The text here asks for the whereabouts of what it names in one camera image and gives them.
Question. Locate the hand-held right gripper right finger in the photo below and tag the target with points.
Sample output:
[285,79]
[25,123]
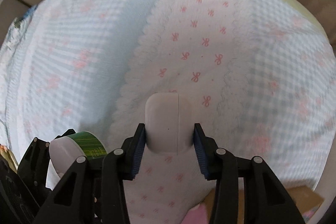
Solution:
[200,153]

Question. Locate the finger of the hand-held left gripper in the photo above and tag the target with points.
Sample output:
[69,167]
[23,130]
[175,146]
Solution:
[35,161]
[67,133]

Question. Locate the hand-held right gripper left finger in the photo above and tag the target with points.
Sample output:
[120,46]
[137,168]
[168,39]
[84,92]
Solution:
[139,153]

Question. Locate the white jar with green label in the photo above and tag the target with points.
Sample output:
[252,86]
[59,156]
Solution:
[67,148]

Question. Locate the white earbuds case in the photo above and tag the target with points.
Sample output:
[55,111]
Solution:
[168,121]

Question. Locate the pink patterned cardboard box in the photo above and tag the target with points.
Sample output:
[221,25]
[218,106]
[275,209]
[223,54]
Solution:
[302,197]

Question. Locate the green striped cloth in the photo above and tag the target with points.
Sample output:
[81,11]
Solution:
[6,153]

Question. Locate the crumpled pale blue cloth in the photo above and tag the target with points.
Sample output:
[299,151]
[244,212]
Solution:
[19,27]

